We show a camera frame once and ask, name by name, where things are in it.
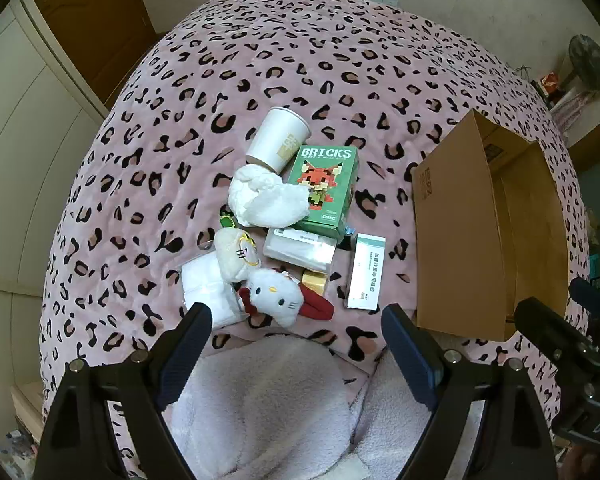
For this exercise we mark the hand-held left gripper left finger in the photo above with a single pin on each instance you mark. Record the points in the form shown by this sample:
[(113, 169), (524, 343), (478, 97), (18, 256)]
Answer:
[(182, 360)]

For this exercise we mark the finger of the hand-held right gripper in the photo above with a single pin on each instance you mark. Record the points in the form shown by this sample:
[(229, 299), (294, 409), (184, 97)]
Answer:
[(592, 297), (550, 327)]

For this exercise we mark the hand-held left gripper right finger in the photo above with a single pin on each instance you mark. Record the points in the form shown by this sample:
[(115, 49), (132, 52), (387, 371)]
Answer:
[(411, 360)]

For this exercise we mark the white tissue packet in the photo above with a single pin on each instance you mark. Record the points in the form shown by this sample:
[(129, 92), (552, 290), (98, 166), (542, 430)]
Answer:
[(202, 285)]

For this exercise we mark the white medicine box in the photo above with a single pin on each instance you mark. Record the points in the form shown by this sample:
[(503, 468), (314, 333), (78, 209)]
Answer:
[(365, 272)]

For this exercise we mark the white cat plush toy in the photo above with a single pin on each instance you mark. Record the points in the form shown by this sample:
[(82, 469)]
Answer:
[(275, 297)]

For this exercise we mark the small yellow box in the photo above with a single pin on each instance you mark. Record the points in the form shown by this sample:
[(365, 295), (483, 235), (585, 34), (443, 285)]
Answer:
[(314, 284)]

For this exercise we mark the brown cardboard box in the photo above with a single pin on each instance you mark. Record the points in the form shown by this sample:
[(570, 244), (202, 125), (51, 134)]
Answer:
[(460, 240)]

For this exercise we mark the frosted plastic bottle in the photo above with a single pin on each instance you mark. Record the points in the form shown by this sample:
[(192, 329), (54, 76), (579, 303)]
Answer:
[(300, 255)]

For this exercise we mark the green toy bricks box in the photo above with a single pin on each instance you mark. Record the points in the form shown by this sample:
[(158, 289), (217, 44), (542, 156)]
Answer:
[(327, 185)]

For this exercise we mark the white paper cup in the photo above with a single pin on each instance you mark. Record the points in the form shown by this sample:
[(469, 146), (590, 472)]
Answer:
[(280, 135)]

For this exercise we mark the pink hanging cloth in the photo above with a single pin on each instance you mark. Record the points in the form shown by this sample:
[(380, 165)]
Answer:
[(577, 110)]

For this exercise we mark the dark standing fan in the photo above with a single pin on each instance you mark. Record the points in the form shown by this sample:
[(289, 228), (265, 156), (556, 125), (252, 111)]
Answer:
[(587, 60)]

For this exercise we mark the cream wardrobe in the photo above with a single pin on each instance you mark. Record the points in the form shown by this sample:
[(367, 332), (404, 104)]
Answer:
[(25, 160)]

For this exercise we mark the pink leopard print blanket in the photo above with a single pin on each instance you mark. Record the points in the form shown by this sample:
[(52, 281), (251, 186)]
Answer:
[(330, 60)]

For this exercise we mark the brown wooden door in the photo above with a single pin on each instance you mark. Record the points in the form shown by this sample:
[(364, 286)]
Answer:
[(90, 20)]

